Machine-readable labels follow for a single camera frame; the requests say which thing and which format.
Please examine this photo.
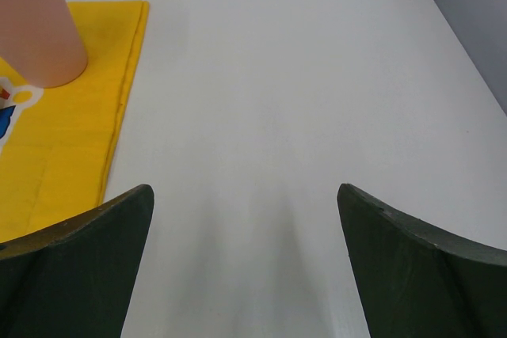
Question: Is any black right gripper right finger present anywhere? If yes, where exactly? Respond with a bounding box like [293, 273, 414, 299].
[337, 184, 506, 337]

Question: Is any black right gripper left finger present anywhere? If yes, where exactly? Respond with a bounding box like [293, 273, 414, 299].
[1, 184, 154, 337]

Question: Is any yellow Pikachu placemat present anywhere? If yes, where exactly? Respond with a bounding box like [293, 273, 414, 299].
[1, 0, 150, 241]

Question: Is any pink plastic cup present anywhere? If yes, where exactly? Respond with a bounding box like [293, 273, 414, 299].
[1, 0, 88, 88]

